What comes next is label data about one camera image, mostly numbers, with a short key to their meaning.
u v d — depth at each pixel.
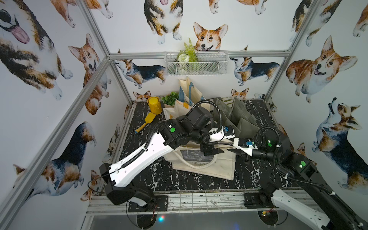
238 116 0.85
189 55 0.82
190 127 0.44
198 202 0.75
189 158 0.73
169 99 1.03
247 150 0.51
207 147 0.52
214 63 0.92
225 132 0.48
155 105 1.06
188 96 1.07
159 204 0.73
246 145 0.50
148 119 1.10
